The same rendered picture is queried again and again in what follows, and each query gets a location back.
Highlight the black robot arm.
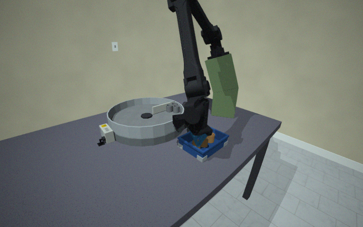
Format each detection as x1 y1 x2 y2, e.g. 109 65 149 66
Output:
167 0 229 133

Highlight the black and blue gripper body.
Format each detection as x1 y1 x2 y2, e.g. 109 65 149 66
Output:
188 114 213 136

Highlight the blue open crate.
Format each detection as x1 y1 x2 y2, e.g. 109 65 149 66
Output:
178 127 228 162

